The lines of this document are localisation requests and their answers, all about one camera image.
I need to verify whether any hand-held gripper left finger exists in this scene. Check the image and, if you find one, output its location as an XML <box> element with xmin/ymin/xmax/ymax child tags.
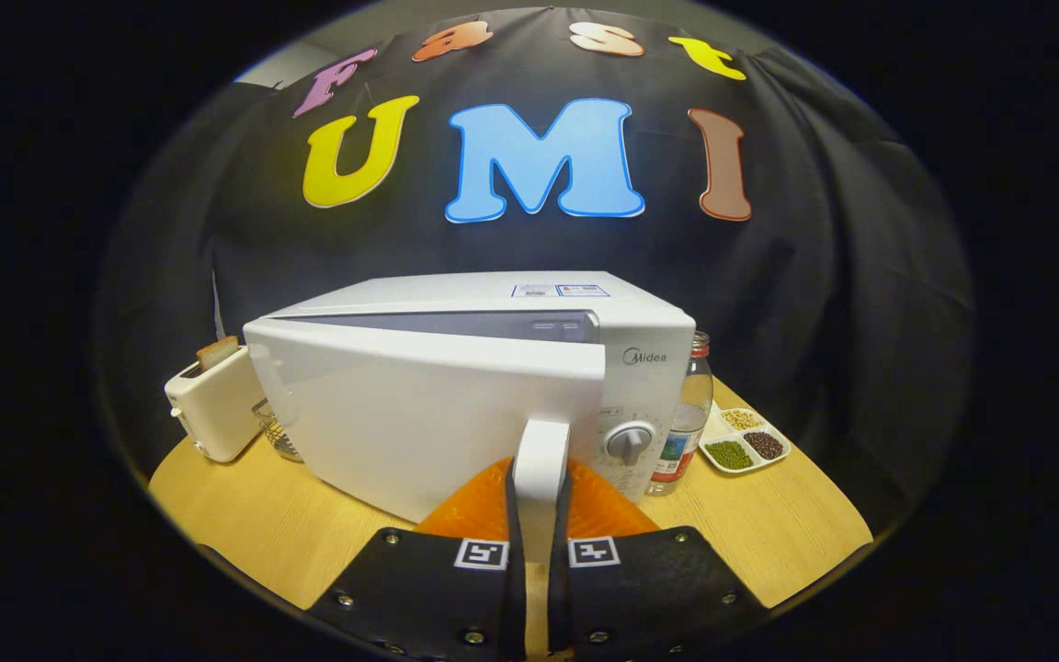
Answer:
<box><xmin>309</xmin><ymin>457</ymin><xmax>528</xmax><ymax>662</ymax></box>

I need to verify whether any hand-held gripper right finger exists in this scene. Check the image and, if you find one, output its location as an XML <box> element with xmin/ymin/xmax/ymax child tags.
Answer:
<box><xmin>548</xmin><ymin>460</ymin><xmax>765</xmax><ymax>662</ymax></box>

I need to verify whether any white microwave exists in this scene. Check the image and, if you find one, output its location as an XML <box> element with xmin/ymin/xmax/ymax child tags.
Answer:
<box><xmin>243</xmin><ymin>270</ymin><xmax>698</xmax><ymax>564</ymax></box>

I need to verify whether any clear plastic water bottle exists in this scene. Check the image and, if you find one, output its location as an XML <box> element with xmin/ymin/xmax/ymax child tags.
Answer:
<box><xmin>645</xmin><ymin>331</ymin><xmax>714</xmax><ymax>497</ymax></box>

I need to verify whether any white divided bean dish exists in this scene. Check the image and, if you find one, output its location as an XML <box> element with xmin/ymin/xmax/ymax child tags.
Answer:
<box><xmin>700</xmin><ymin>402</ymin><xmax>791</xmax><ymax>475</ymax></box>

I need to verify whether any cream toaster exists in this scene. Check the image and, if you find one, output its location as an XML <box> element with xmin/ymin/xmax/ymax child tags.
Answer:
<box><xmin>165</xmin><ymin>345</ymin><xmax>266</xmax><ymax>463</ymax></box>

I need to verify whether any brown toast slice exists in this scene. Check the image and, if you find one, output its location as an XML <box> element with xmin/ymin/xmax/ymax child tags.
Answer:
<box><xmin>196</xmin><ymin>336</ymin><xmax>241</xmax><ymax>372</ymax></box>

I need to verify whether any wire basket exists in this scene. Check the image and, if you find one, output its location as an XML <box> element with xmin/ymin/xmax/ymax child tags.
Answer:
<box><xmin>252</xmin><ymin>398</ymin><xmax>302</xmax><ymax>462</ymax></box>

